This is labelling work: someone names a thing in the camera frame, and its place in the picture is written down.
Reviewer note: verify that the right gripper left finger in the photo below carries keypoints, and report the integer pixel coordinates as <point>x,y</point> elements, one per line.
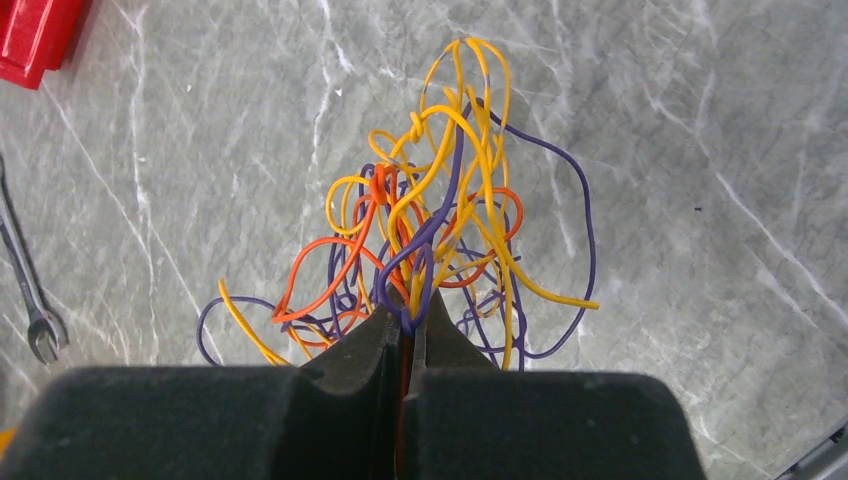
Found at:
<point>333,418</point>

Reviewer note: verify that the silver open-end wrench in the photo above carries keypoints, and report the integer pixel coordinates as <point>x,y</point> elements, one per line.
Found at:
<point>46,332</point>

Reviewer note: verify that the red plastic bin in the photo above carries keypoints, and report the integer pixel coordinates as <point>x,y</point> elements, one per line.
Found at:
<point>38,36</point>

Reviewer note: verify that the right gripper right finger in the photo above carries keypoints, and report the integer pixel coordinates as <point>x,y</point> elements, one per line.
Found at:
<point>463,418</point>

